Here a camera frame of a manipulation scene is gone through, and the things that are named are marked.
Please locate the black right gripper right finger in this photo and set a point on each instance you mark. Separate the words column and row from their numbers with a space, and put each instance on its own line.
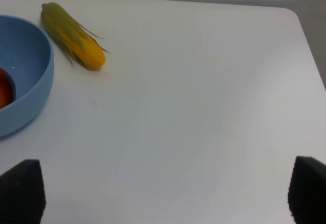
column 306, row 192

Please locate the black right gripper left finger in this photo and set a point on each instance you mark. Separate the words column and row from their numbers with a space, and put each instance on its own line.
column 23, row 197

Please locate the red pomegranate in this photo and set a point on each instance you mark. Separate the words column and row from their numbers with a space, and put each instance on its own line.
column 7, row 89

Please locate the blue plastic bowl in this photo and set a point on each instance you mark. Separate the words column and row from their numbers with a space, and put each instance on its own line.
column 27, row 56

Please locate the corn cob with husk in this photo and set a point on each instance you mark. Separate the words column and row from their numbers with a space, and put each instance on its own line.
column 73, row 39

